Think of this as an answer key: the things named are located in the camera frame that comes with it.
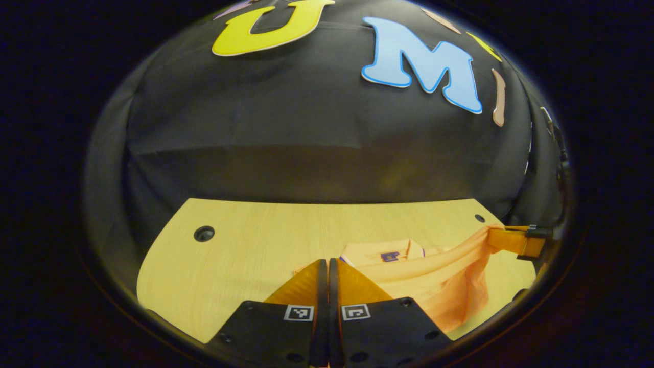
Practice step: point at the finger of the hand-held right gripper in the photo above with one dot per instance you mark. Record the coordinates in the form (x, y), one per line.
(539, 231)

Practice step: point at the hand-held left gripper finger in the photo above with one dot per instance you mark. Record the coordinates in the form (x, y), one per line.
(322, 306)
(333, 306)

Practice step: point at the orange polo T-shirt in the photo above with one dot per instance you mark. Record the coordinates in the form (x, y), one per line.
(434, 276)

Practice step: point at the black backdrop cloth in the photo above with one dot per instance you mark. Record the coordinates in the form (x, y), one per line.
(306, 128)

